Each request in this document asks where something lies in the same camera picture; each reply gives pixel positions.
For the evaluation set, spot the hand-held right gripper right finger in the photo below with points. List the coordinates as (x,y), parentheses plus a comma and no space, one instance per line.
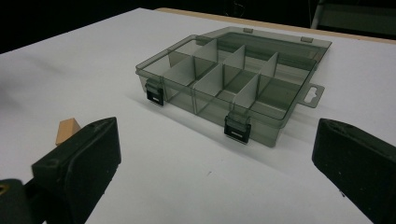
(358,165)

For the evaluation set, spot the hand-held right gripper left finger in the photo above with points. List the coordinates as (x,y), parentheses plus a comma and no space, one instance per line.
(84,161)

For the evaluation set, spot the small tan wooden block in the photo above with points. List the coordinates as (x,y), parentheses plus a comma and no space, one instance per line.
(66,130)

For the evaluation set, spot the smoky clear plastic compartment box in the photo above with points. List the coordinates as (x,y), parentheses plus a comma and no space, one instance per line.
(230,84)

